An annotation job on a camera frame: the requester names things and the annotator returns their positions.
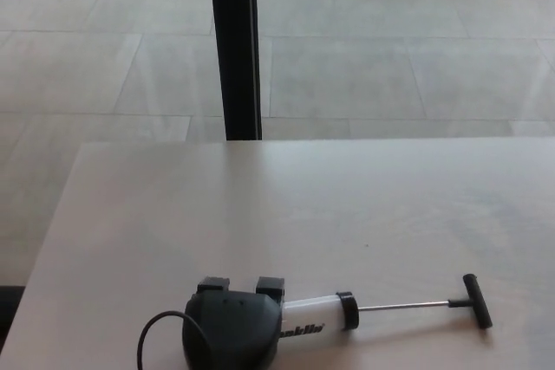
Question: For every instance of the white Franklin air pump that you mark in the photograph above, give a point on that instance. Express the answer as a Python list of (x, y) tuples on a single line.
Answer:
[(312, 311)]

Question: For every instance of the black vertical metal post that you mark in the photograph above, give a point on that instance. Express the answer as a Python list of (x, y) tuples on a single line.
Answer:
[(234, 40)]

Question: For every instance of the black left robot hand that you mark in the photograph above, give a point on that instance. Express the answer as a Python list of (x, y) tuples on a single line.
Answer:
[(234, 326)]

